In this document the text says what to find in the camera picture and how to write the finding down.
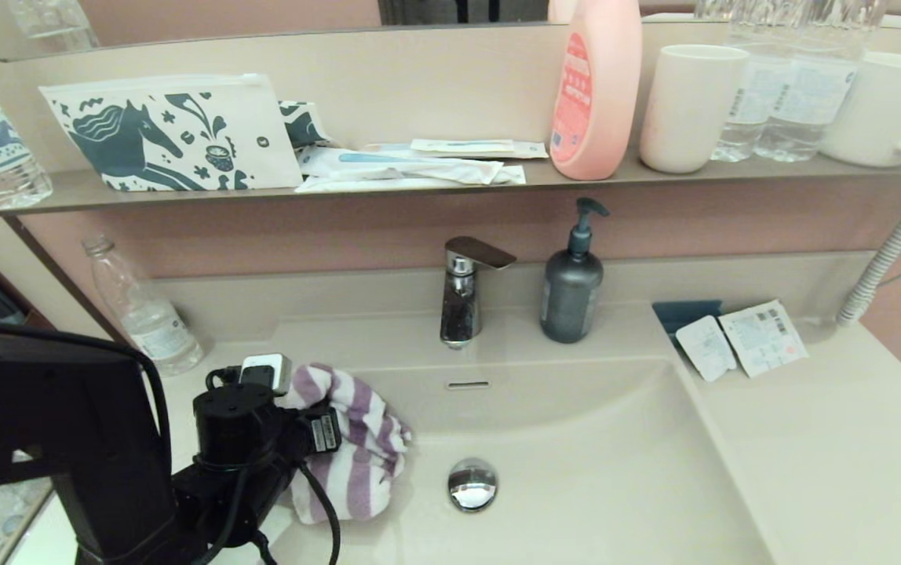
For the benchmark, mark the slim clear water bottle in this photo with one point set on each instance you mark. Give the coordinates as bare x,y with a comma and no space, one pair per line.
148,322

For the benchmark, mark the wall mirror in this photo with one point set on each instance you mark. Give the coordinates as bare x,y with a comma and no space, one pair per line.
223,17

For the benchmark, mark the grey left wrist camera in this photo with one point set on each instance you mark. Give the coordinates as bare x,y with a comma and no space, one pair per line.
266,373

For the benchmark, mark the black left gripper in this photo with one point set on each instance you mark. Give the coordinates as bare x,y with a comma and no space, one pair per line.
321,430

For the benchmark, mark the large white barcode sachet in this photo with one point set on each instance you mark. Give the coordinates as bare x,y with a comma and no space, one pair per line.
763,339

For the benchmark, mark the chrome drain stopper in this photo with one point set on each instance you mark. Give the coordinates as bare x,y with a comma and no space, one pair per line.
472,485

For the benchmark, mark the dark grey soap dispenser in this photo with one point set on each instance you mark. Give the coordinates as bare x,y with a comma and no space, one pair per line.
570,298

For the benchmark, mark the white toothbrush packet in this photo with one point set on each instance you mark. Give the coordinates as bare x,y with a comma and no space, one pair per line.
397,163

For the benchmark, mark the small white sachet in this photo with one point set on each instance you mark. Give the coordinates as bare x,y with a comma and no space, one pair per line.
705,349

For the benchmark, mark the small blue print pouch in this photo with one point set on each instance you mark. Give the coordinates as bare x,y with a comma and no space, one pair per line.
305,125

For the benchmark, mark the beige ceramic sink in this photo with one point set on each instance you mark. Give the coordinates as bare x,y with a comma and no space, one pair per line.
576,463

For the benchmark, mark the white tumbler cup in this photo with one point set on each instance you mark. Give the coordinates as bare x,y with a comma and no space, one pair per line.
687,110

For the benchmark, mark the beige wall shelf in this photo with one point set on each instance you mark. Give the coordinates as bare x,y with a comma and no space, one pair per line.
66,195

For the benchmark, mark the purple white striped towel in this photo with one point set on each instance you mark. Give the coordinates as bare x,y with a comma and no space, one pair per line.
364,439

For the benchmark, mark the clear plastic water bottle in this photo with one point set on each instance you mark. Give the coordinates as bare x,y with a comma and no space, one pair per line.
809,102
746,102

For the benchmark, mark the long white amenity packet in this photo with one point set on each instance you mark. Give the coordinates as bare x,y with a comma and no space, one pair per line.
419,185

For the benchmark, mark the chrome faucet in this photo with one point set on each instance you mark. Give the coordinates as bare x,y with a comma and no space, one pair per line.
460,306

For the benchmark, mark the flat pale amenity packet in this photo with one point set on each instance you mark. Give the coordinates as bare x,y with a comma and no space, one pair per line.
466,147

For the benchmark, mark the brown wall pocket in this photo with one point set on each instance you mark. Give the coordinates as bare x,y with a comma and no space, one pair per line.
27,310

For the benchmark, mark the white horse print pouch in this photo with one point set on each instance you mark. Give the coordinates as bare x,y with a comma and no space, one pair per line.
176,133

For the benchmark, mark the plastic wrapped bottle pack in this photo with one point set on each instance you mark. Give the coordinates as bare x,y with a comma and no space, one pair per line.
7,510

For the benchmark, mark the dark blue tray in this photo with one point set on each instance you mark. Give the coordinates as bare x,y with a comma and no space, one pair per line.
678,315

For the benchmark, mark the pink lotion bottle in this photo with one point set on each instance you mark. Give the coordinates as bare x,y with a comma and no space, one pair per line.
596,94

